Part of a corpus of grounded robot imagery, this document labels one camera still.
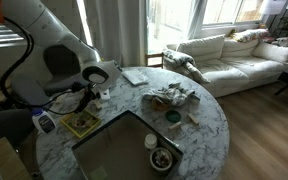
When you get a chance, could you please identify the dark grey chair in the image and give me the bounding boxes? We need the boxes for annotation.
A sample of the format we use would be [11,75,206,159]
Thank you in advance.
[0,108,36,148]

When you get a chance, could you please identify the white window blinds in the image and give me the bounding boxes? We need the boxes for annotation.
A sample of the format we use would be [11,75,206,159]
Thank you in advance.
[0,14,32,49]

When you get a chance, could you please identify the grey white throw blanket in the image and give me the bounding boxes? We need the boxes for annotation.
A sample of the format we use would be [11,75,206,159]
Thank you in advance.
[162,48,212,85]

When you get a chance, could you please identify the small white bottle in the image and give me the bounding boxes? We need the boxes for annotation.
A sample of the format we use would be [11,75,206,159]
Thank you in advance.
[143,133,159,151]

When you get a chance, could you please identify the crumpled grey white cloth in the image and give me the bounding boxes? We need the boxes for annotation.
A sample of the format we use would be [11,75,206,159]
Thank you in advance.
[141,82,201,108]

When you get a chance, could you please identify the green sticky note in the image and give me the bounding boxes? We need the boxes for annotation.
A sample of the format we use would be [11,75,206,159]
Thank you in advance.
[89,165,109,180]

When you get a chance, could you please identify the wooden chair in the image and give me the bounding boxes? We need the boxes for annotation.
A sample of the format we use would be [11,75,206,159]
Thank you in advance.
[144,51,165,70]

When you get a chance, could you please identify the folded white paper towel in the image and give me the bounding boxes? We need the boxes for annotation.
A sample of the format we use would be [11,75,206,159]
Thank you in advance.
[121,68,150,86]

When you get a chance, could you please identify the dark green round lid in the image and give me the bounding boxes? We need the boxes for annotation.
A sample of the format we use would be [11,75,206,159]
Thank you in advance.
[164,109,182,124]

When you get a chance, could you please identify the small orange brown object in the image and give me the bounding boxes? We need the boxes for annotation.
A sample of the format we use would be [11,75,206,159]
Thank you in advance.
[150,96,170,112]

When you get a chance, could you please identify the light wooden block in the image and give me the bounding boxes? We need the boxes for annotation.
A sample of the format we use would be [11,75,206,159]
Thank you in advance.
[54,94,66,105]
[93,99,104,111]
[187,112,201,125]
[168,121,183,131]

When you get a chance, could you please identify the white sofa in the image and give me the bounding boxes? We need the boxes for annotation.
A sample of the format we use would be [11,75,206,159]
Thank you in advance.
[165,28,288,99]

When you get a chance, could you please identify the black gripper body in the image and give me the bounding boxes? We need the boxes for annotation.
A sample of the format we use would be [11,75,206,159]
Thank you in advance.
[78,83,101,103]

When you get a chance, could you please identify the white bottle with blue cap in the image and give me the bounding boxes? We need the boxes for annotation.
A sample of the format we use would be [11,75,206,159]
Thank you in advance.
[31,107,58,136]

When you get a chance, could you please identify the yellow dog cover book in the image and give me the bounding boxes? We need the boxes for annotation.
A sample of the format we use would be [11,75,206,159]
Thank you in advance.
[59,108,103,140]

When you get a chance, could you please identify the white sheer curtain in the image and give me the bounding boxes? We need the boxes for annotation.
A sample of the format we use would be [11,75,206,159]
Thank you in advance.
[83,0,149,68]

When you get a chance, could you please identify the patterned sofa pillow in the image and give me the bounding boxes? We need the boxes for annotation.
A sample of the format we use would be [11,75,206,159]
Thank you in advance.
[231,28,270,44]

